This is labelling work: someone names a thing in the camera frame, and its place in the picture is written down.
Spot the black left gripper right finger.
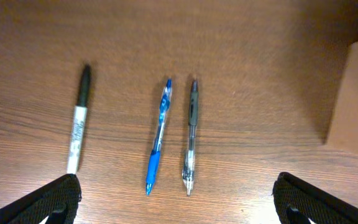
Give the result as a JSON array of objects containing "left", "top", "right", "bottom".
[{"left": 272, "top": 172, "right": 358, "bottom": 224}]

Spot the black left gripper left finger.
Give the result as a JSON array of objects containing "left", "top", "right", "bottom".
[{"left": 0, "top": 174, "right": 81, "bottom": 224}]

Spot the black and white marker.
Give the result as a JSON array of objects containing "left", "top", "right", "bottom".
[{"left": 67, "top": 64, "right": 91, "bottom": 174}]

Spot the blue retractable pen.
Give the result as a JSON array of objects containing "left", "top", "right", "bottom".
[{"left": 145, "top": 78, "right": 172, "bottom": 195}]

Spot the clear black retractable pen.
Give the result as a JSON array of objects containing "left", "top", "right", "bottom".
[{"left": 182, "top": 80, "right": 199, "bottom": 197}]

